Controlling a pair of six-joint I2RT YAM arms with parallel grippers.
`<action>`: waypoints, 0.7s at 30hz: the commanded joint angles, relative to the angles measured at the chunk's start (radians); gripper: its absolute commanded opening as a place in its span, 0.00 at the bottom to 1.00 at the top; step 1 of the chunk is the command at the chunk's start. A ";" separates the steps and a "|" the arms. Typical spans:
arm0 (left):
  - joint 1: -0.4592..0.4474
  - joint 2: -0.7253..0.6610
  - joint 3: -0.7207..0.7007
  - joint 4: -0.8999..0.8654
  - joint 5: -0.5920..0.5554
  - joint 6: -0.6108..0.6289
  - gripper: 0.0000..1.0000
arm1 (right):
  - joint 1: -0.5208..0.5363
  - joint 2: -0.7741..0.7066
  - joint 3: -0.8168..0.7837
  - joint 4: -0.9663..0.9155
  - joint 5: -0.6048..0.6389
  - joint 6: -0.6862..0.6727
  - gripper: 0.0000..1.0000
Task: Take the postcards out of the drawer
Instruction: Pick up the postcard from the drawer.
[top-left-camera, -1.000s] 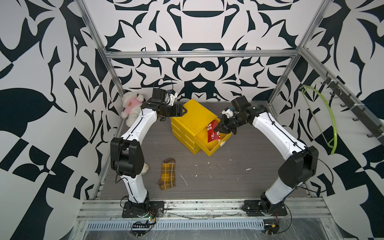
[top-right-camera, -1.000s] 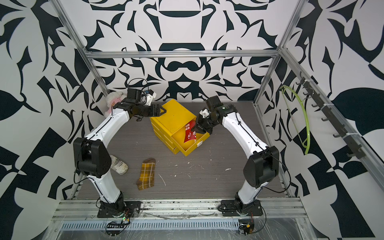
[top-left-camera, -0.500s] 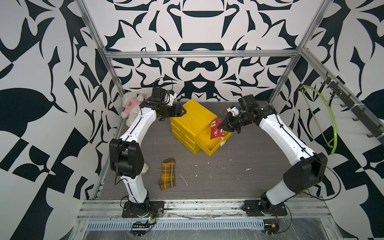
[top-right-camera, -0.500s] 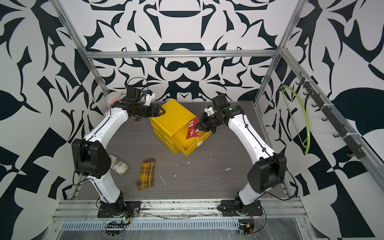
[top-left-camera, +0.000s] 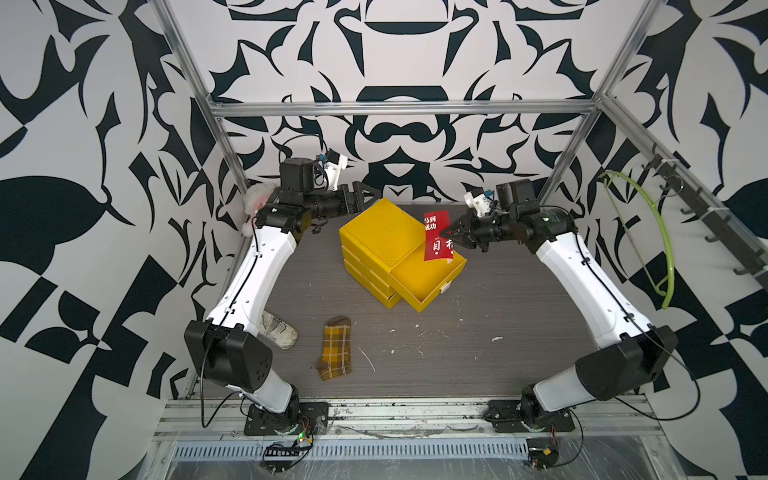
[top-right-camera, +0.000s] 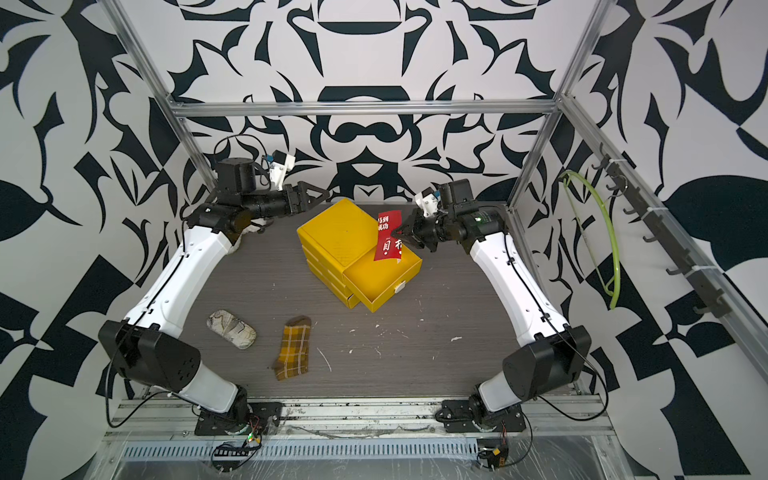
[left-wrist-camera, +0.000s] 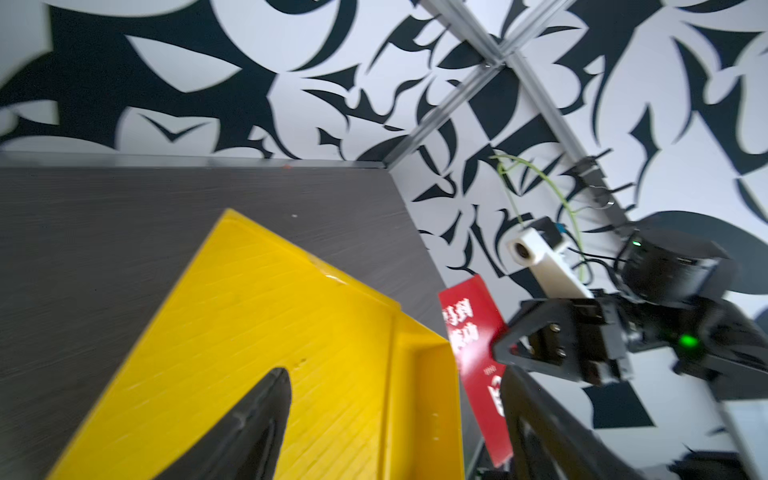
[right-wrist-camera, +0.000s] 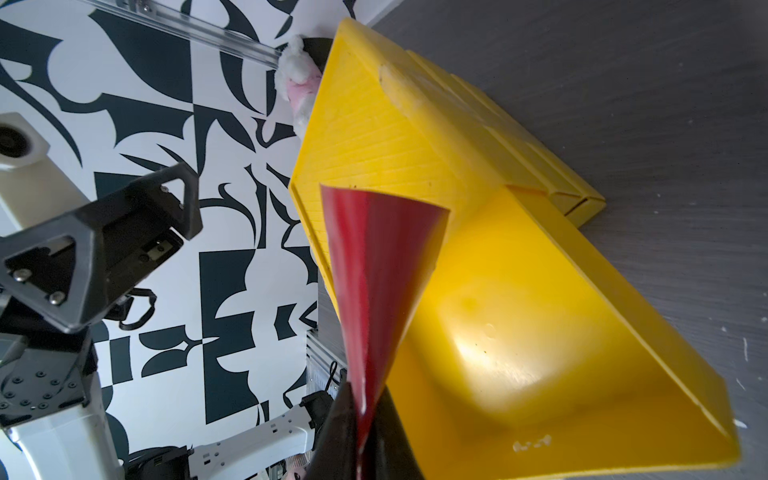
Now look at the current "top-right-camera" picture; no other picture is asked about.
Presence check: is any red postcard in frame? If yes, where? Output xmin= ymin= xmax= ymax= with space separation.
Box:
xmin=374 ymin=210 xmax=402 ymax=262

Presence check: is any yellow plastic drawer cabinet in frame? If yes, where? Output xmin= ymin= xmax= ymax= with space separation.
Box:
xmin=297 ymin=199 xmax=377 ymax=309

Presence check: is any yellow top drawer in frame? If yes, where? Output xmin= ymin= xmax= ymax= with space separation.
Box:
xmin=343 ymin=247 xmax=422 ymax=313

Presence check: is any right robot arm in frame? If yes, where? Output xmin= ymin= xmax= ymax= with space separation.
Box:
xmin=394 ymin=180 xmax=591 ymax=423

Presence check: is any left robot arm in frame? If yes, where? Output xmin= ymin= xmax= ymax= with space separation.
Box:
xmin=98 ymin=152 xmax=330 ymax=432

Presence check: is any white teddy bear pink shirt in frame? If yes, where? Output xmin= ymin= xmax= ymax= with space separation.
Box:
xmin=233 ymin=219 xmax=274 ymax=249

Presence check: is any green plastic hoop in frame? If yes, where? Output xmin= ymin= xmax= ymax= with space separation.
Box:
xmin=559 ymin=170 xmax=622 ymax=311

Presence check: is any grey patterned pouch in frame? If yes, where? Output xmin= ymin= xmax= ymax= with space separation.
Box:
xmin=206 ymin=309 xmax=257 ymax=350

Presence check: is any yellow plaid sock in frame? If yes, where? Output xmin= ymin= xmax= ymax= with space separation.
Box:
xmin=272 ymin=316 xmax=312 ymax=381

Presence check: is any right black connector box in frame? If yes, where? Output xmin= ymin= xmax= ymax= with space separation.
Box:
xmin=476 ymin=441 xmax=509 ymax=470

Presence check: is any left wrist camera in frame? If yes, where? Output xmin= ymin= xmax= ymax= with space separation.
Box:
xmin=266 ymin=151 xmax=296 ymax=191

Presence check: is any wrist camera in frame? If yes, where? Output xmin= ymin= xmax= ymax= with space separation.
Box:
xmin=266 ymin=151 xmax=296 ymax=191
xmin=414 ymin=188 xmax=441 ymax=219

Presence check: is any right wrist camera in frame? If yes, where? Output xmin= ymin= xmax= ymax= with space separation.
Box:
xmin=414 ymin=188 xmax=441 ymax=219

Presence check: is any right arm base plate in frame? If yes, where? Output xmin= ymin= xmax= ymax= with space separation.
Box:
xmin=434 ymin=395 xmax=527 ymax=433

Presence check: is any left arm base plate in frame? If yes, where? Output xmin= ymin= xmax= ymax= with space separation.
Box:
xmin=194 ymin=402 xmax=284 ymax=437

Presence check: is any black hook rail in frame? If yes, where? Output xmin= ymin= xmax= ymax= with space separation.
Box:
xmin=595 ymin=143 xmax=734 ymax=319

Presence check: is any aluminium frame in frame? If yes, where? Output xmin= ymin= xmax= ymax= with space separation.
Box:
xmin=102 ymin=1 xmax=767 ymax=376

